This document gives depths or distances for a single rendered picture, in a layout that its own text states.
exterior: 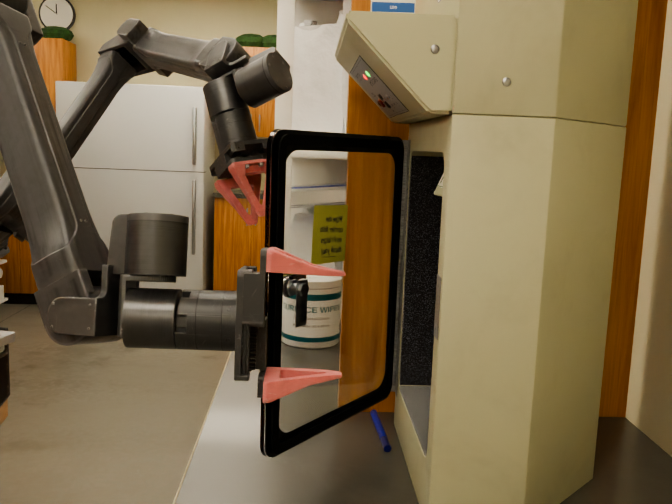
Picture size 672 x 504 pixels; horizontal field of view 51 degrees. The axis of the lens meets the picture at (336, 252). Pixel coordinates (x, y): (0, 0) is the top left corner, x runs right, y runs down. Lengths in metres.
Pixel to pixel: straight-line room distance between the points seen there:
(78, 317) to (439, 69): 0.43
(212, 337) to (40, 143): 0.27
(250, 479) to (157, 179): 4.89
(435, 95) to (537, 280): 0.23
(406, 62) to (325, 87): 1.40
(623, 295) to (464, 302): 0.51
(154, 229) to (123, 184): 5.15
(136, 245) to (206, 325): 0.10
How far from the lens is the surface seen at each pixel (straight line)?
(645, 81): 1.24
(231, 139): 0.99
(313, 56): 2.18
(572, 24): 0.82
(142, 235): 0.67
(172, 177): 5.73
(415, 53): 0.76
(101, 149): 5.85
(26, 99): 0.80
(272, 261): 0.64
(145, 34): 1.39
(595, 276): 0.93
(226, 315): 0.66
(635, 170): 1.24
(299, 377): 0.67
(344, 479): 0.98
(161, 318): 0.67
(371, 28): 0.76
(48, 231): 0.74
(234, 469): 1.00
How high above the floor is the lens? 1.37
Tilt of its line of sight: 8 degrees down
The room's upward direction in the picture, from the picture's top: 2 degrees clockwise
